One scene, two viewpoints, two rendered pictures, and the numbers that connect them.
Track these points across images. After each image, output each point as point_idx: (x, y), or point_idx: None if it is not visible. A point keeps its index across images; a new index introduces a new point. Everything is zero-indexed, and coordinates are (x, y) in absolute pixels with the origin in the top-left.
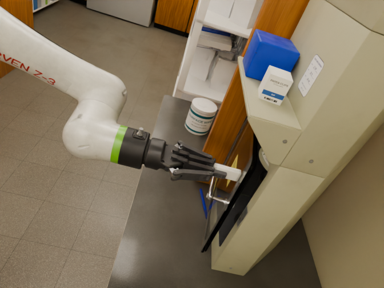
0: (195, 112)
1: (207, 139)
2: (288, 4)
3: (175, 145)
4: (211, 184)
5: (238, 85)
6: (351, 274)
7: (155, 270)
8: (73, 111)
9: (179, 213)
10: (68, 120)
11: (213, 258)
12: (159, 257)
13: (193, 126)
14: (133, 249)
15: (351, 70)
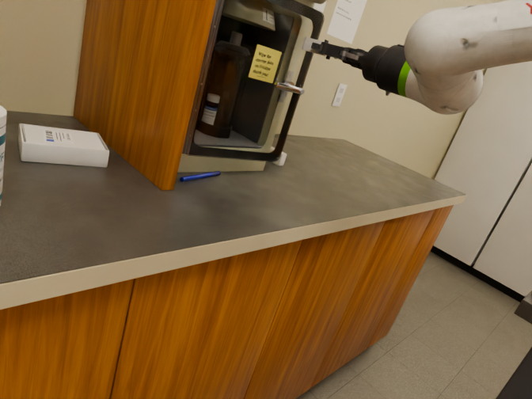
0: (1, 134)
1: (191, 92)
2: None
3: (351, 53)
4: (291, 85)
5: None
6: None
7: (315, 195)
8: (479, 70)
9: (245, 192)
10: (482, 75)
11: (259, 164)
12: (304, 195)
13: (1, 180)
14: (326, 210)
15: None
